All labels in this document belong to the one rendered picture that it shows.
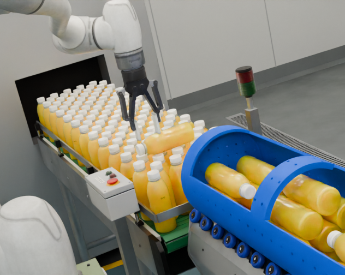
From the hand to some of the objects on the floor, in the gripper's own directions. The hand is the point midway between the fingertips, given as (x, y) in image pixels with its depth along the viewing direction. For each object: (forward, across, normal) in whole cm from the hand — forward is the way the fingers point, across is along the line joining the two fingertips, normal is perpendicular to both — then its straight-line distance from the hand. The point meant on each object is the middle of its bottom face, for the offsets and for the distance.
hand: (146, 127), depth 220 cm
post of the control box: (+123, -16, +1) cm, 124 cm away
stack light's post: (+123, +49, +19) cm, 134 cm away
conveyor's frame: (+123, +13, +67) cm, 141 cm away
